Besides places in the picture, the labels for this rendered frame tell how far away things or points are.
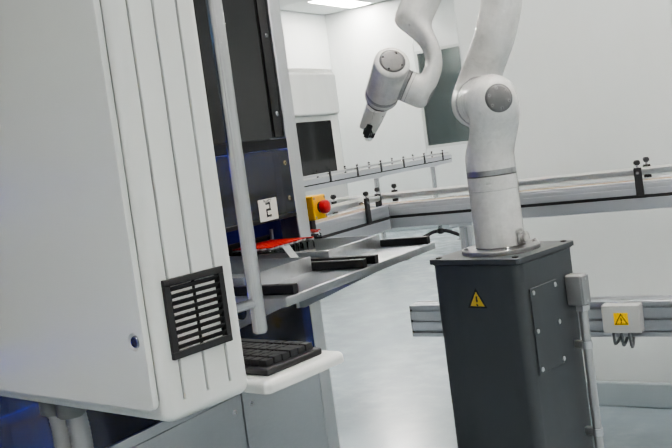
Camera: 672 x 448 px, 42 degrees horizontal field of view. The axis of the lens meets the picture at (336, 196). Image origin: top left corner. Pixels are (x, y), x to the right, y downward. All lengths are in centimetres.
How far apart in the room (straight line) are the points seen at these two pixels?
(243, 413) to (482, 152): 89
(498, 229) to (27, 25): 119
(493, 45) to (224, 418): 112
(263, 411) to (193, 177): 115
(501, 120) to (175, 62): 95
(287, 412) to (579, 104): 177
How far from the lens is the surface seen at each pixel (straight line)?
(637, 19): 349
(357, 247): 224
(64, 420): 161
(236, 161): 138
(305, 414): 250
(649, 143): 348
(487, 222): 210
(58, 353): 145
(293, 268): 200
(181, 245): 128
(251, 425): 231
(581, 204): 292
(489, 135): 206
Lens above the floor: 116
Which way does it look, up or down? 3 degrees down
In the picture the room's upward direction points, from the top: 8 degrees counter-clockwise
